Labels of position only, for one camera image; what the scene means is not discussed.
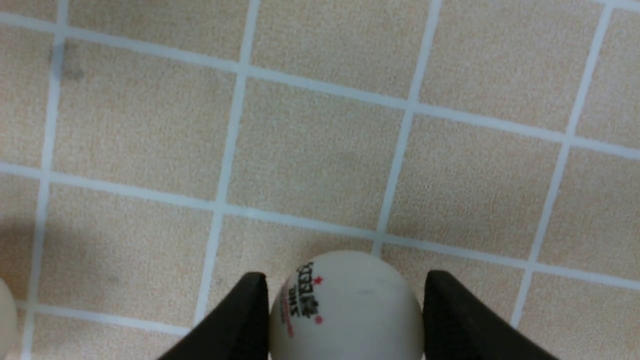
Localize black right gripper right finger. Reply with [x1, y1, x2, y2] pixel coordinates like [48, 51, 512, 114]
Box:
[423, 269, 556, 360]

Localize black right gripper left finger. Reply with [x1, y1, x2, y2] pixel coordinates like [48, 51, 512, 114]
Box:
[160, 272, 269, 360]

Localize white ping-pong ball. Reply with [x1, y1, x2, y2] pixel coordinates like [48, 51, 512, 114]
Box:
[269, 250, 425, 360]
[0, 278, 19, 360]

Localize checkered peach tablecloth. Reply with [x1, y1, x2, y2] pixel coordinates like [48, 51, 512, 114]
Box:
[1, 0, 639, 360]

